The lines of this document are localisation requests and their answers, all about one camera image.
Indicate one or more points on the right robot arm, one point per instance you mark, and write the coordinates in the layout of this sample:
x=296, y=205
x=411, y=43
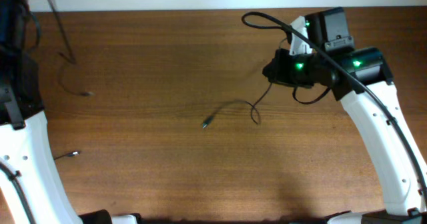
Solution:
x=322, y=51

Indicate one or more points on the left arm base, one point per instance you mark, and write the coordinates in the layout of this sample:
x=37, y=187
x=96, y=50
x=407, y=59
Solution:
x=104, y=217

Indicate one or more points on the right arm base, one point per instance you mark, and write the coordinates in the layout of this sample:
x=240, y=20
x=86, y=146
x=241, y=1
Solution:
x=377, y=217

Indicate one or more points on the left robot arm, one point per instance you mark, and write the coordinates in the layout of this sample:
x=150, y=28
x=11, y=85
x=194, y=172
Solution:
x=30, y=182

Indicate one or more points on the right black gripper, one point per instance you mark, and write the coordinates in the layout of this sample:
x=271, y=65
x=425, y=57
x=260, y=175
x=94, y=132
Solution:
x=278, y=73

